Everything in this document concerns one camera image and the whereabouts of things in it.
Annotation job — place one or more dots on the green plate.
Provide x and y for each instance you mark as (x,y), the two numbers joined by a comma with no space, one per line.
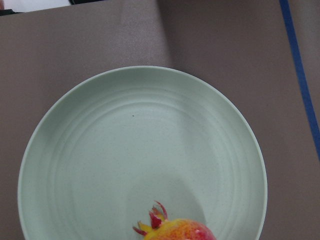
(121,141)

